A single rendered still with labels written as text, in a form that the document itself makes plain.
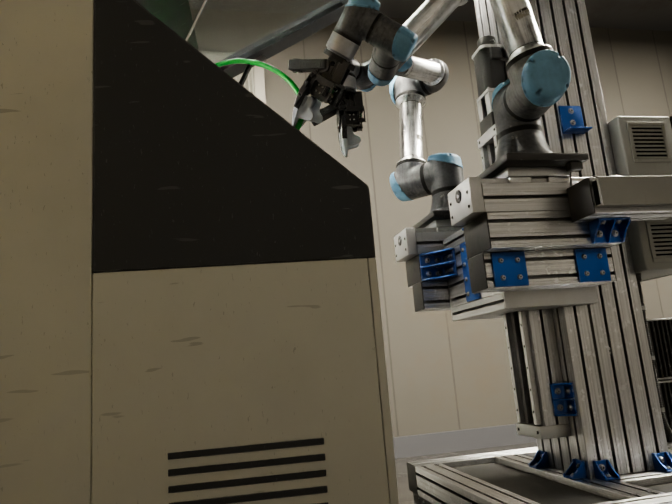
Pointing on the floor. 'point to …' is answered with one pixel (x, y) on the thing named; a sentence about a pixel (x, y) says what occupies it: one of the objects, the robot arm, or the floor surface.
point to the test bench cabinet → (241, 386)
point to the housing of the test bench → (46, 250)
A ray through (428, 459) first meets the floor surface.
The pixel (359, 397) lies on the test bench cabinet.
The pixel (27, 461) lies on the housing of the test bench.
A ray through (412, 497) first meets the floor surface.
